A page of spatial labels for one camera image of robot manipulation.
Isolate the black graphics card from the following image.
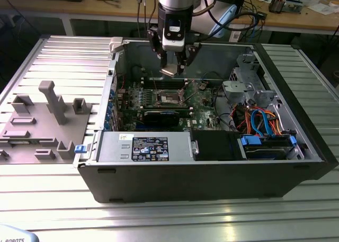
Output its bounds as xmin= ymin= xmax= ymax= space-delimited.
xmin=141 ymin=108 xmax=193 ymax=128

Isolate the blue flat data cable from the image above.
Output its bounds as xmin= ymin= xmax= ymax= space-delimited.
xmin=249 ymin=108 xmax=275 ymax=137

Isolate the hard disk in blue carrier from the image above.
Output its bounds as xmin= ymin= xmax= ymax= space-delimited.
xmin=237 ymin=135 xmax=297 ymax=160

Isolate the grey parts rack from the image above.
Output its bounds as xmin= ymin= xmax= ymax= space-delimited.
xmin=0 ymin=79 xmax=93 ymax=165

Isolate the black PC case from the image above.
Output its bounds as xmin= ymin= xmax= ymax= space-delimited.
xmin=73 ymin=35 xmax=339 ymax=204

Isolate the silver CPU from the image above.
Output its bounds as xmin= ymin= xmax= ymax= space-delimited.
xmin=159 ymin=64 xmax=179 ymax=77

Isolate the white paper sheet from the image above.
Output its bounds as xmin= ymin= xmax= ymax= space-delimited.
xmin=307 ymin=3 xmax=338 ymax=15

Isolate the wooden workbench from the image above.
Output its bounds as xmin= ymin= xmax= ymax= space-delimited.
xmin=0 ymin=0 xmax=339 ymax=38

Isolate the metal heatsink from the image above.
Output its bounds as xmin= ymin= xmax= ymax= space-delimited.
xmin=269 ymin=0 xmax=286 ymax=14

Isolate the orange power wire bundle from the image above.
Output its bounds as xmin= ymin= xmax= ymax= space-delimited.
xmin=237 ymin=105 xmax=286 ymax=137

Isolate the black desktop box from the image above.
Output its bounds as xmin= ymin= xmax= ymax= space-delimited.
xmin=233 ymin=0 xmax=247 ymax=20

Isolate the green RAM stick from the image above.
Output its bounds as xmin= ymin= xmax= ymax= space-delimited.
xmin=0 ymin=139 xmax=31 ymax=145

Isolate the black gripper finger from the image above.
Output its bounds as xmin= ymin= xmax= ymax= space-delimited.
xmin=147 ymin=26 xmax=169 ymax=68
xmin=176 ymin=43 xmax=201 ymax=75

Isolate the black plastic shroud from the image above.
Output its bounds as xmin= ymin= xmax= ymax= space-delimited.
xmin=192 ymin=130 xmax=240 ymax=162

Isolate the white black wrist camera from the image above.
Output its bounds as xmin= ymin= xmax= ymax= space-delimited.
xmin=161 ymin=18 xmax=186 ymax=52

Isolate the grey metal drive cage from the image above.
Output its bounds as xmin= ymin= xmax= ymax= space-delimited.
xmin=221 ymin=52 xmax=283 ymax=114

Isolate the grey open electronics device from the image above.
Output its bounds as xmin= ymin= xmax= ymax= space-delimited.
xmin=284 ymin=0 xmax=304 ymax=14

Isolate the thin red wire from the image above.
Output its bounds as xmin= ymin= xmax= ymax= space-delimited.
xmin=118 ymin=75 xmax=128 ymax=92

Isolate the pale grey case latch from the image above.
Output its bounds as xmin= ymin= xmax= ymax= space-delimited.
xmin=109 ymin=37 xmax=124 ymax=53

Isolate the CPU socket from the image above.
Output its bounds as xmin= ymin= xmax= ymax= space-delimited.
xmin=156 ymin=89 xmax=188 ymax=107

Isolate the green motherboard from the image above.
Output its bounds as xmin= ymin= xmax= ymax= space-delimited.
xmin=116 ymin=76 xmax=231 ymax=133

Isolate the grey power supply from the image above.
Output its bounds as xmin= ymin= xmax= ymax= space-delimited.
xmin=96 ymin=130 xmax=195 ymax=163

